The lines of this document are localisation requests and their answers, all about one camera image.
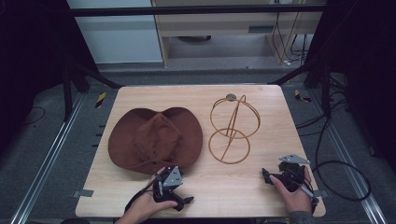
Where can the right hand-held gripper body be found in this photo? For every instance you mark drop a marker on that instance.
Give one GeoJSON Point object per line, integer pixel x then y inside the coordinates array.
{"type": "Point", "coordinates": [292, 174]}

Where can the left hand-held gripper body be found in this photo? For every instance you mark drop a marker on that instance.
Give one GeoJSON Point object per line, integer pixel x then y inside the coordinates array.
{"type": "Point", "coordinates": [172, 179]}

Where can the brown felt cowboy hat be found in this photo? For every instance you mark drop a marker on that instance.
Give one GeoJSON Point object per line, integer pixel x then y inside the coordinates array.
{"type": "Point", "coordinates": [155, 140]}

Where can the person's right hand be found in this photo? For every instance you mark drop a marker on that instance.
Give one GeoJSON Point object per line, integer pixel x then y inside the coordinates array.
{"type": "Point", "coordinates": [297, 199]}

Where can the person's left hand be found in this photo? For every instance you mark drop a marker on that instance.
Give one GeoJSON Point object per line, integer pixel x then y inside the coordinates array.
{"type": "Point", "coordinates": [141, 207]}

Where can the person's grey right sleeve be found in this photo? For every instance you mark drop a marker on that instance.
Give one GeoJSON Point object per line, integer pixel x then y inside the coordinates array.
{"type": "Point", "coordinates": [302, 217]}

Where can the yellow black striped tape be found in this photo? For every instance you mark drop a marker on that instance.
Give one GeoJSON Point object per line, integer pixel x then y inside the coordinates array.
{"type": "Point", "coordinates": [100, 100]}
{"type": "Point", "coordinates": [300, 96]}

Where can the grey tape strip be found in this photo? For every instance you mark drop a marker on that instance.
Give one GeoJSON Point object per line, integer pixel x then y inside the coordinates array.
{"type": "Point", "coordinates": [82, 193]}

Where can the black metal stand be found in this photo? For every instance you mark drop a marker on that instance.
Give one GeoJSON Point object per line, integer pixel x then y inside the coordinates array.
{"type": "Point", "coordinates": [67, 90]}
{"type": "Point", "coordinates": [325, 90]}

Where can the black curtain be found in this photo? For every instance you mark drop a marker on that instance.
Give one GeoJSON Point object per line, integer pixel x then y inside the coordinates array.
{"type": "Point", "coordinates": [34, 56]}
{"type": "Point", "coordinates": [367, 62]}

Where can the white cabinet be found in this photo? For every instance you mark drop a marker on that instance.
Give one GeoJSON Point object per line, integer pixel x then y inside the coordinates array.
{"type": "Point", "coordinates": [121, 40]}

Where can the light wooden desk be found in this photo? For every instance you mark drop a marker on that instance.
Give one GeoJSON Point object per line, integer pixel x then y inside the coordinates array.
{"type": "Point", "coordinates": [218, 26]}

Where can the aluminium floor rail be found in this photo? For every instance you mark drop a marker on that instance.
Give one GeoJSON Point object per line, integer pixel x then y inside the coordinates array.
{"type": "Point", "coordinates": [348, 155]}
{"type": "Point", "coordinates": [46, 158]}

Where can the black horizontal frame bar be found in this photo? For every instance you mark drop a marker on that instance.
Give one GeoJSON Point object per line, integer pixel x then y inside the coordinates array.
{"type": "Point", "coordinates": [186, 11]}

